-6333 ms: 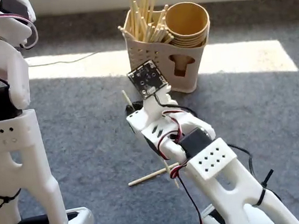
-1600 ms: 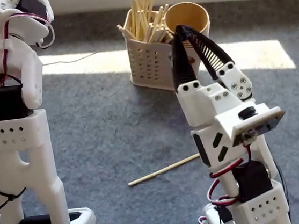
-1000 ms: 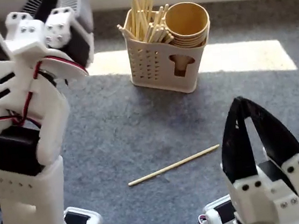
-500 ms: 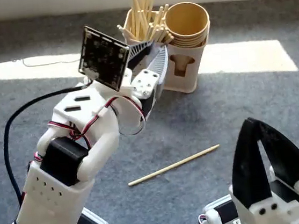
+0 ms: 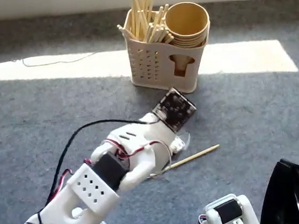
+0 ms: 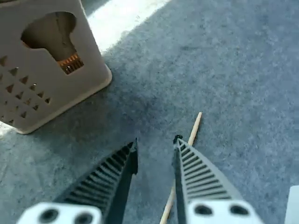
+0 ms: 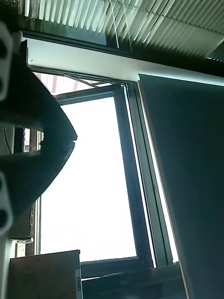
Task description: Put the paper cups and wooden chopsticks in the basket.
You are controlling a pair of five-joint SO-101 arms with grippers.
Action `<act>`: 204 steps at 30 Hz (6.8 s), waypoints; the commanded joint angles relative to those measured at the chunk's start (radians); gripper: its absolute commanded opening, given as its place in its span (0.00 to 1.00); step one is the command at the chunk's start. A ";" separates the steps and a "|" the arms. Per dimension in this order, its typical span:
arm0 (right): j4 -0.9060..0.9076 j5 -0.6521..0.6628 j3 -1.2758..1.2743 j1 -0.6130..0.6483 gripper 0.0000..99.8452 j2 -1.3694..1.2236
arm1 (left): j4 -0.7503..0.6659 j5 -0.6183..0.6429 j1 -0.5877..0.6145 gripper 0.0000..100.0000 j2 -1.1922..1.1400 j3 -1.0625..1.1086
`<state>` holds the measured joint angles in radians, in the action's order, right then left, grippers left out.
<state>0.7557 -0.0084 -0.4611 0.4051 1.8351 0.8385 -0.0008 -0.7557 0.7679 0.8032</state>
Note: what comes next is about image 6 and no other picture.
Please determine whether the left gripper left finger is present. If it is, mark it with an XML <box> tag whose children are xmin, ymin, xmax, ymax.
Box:
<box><xmin>15</xmin><ymin>137</ymin><xmax>139</xmax><ymax>224</ymax></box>

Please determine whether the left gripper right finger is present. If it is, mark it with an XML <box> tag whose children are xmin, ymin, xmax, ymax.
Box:
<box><xmin>173</xmin><ymin>134</ymin><xmax>264</xmax><ymax>224</ymax></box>

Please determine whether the beige plastic basket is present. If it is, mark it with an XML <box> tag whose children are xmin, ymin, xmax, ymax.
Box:
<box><xmin>0</xmin><ymin>0</ymin><xmax>113</xmax><ymax>135</ymax></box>

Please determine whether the wooden chopstick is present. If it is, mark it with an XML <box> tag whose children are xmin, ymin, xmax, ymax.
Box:
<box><xmin>159</xmin><ymin>112</ymin><xmax>203</xmax><ymax>224</ymax></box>

